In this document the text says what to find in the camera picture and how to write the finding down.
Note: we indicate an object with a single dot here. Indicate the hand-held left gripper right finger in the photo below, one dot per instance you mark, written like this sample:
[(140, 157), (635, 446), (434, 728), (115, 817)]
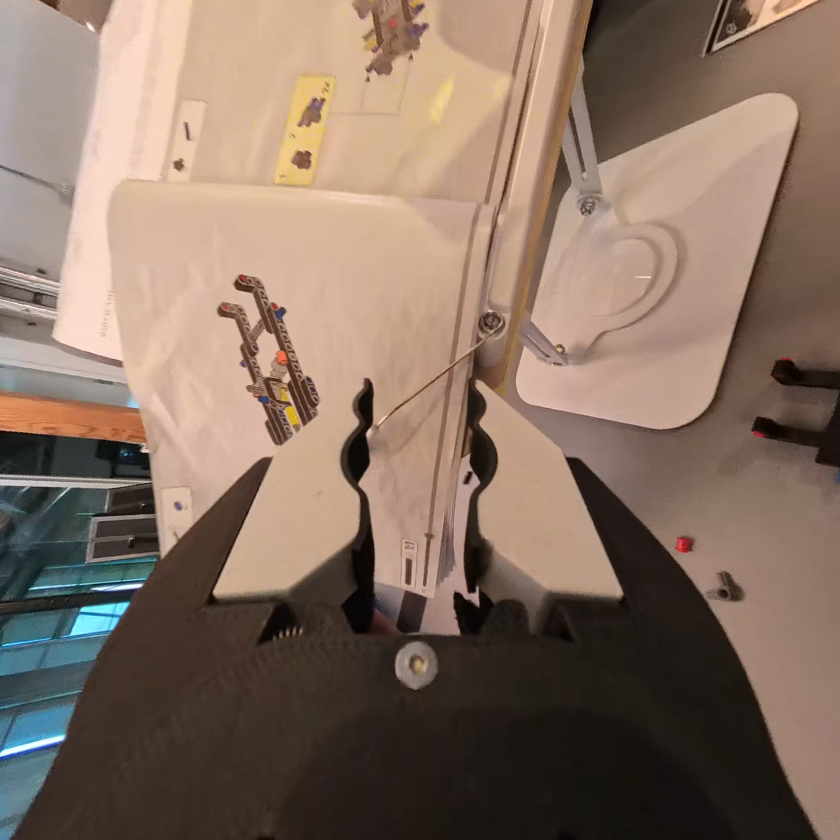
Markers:
[(544, 525)]

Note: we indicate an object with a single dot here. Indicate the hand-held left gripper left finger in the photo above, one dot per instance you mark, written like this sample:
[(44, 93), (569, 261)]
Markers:
[(295, 525)]

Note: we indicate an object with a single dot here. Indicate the lego instruction booklet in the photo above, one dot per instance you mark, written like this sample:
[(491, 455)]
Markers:
[(197, 249)]

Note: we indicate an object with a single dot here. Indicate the black lego model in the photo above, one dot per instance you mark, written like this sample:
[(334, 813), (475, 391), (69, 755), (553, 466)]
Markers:
[(807, 377)]

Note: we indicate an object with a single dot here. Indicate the red lego bush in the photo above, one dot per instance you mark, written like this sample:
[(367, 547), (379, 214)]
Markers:
[(684, 543)]

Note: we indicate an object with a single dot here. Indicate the dark grey lego connector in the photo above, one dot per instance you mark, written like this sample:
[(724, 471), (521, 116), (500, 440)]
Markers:
[(724, 586)]

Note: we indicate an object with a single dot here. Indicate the grey drawer cabinet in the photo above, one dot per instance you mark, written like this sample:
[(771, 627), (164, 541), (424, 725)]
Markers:
[(121, 531)]

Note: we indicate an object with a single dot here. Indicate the wooden board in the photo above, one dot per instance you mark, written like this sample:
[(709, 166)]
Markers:
[(65, 417)]

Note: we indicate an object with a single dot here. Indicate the white book stand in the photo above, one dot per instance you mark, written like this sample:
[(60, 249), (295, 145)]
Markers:
[(722, 262)]

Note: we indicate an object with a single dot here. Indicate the printed paper sheet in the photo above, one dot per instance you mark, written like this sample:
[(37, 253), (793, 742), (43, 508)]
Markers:
[(741, 26)]

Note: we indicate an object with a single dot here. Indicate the metal rail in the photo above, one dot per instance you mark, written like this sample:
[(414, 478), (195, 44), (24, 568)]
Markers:
[(26, 289)]

